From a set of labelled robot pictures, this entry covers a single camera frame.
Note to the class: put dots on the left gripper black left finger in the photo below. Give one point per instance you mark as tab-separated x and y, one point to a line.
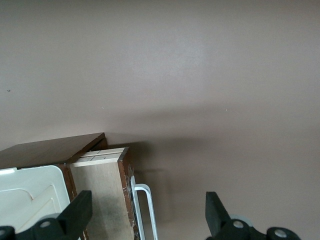
77	212

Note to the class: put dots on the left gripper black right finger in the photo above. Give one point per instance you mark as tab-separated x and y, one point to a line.
215	212

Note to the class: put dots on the wooden drawer with brown front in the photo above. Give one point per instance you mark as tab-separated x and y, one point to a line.
105	185

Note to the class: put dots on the cream plastic oven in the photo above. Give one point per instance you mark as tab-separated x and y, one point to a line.
30	185

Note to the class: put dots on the dark brown wooden cabinet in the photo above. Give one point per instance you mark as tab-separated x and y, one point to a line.
50	150

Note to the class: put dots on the brown table cover sheet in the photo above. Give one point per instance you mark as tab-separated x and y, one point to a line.
175	75

